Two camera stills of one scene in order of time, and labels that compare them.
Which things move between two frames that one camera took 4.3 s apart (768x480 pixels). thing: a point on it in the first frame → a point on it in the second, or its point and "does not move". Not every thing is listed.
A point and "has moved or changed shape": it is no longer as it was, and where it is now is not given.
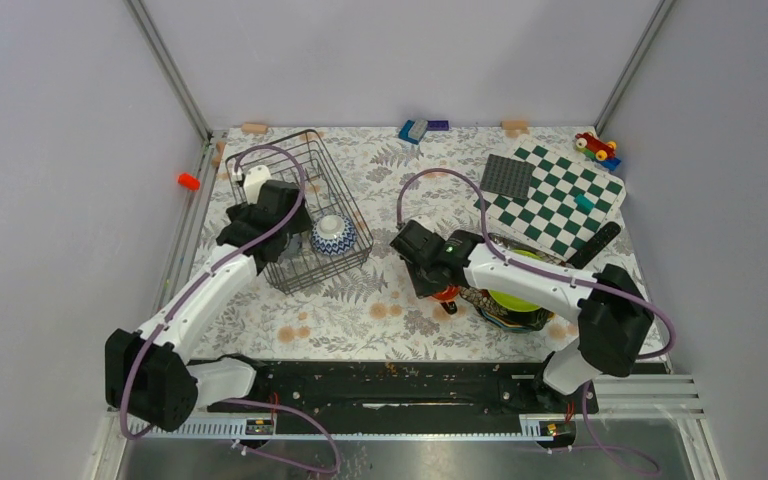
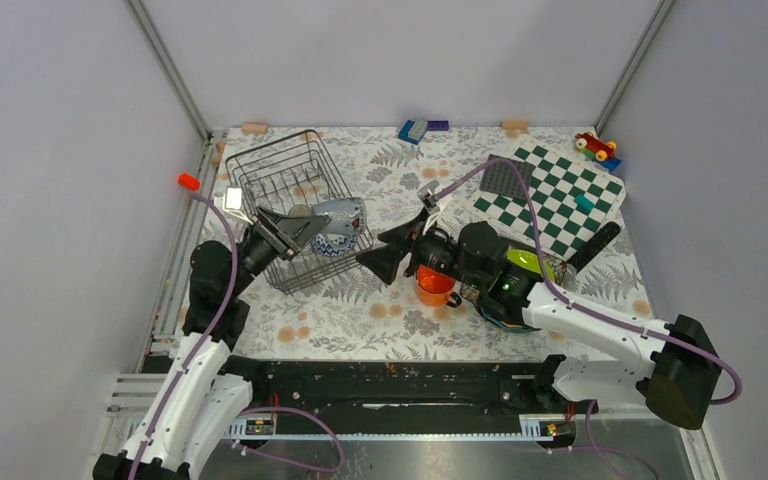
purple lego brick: (439, 125) does not move
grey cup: (293, 248) has moved or changed shape
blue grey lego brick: (413, 130) does not move
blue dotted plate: (498, 323) does not move
